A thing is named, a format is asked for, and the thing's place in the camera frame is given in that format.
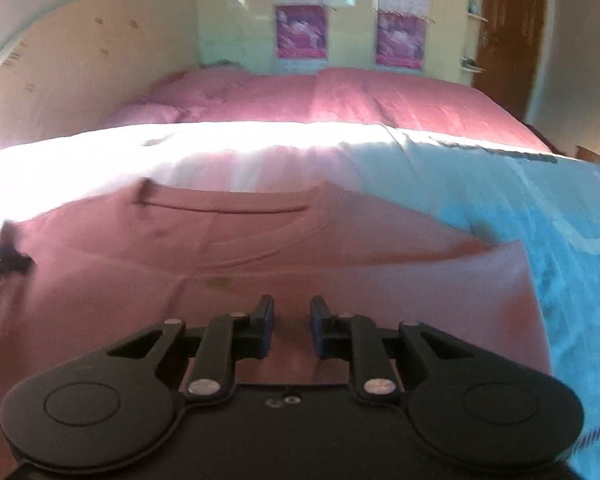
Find white corner shelves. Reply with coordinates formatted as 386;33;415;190
460;0;489;78

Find pink long-sleeve sweater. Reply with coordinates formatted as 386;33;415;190
0;180;550;479

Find brown wooden door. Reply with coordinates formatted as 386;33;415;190
472;0;546;122

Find cream glossy wardrobe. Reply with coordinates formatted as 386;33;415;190
196;0;469;84

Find lower left pink poster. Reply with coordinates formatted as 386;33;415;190
275;4;328;74

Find blue patterned bed sheet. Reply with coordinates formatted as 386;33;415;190
0;122;600;479

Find pink folded blanket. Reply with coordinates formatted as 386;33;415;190
140;68;550;153

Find pink pillow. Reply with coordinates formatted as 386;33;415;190
102;103;182;128

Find cream curved headboard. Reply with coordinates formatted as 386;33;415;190
0;0;196;150

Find lower right pink poster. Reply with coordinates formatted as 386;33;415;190
376;11;427;70

